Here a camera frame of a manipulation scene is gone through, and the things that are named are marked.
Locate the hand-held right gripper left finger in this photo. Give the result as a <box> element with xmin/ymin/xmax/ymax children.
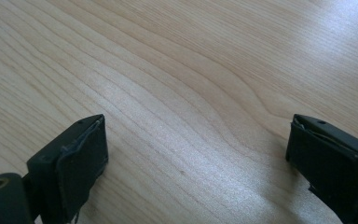
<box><xmin>26</xmin><ymin>113</ymin><xmax>110</xmax><ymax>224</ymax></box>

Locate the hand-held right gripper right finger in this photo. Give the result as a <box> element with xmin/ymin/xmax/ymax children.
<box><xmin>284</xmin><ymin>113</ymin><xmax>358</xmax><ymax>224</ymax></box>

